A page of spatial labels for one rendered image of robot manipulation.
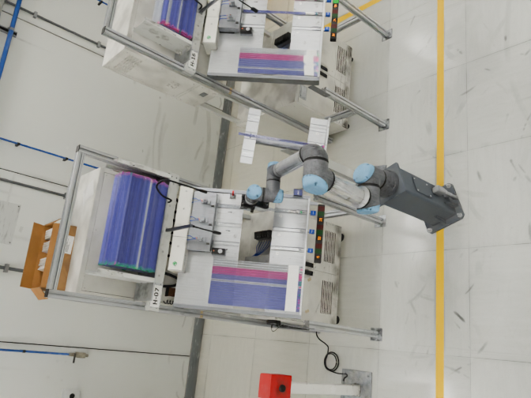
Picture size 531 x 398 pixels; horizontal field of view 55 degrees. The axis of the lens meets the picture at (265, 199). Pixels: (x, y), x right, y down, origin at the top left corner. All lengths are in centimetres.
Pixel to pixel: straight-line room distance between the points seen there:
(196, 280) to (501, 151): 189
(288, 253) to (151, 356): 203
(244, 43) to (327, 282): 166
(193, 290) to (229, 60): 147
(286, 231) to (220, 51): 127
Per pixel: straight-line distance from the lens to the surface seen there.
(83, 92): 455
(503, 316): 300
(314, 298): 337
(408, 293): 329
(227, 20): 347
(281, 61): 333
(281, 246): 289
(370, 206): 260
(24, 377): 418
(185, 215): 292
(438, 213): 313
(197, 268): 292
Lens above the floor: 272
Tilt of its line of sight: 38 degrees down
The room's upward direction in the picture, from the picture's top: 71 degrees counter-clockwise
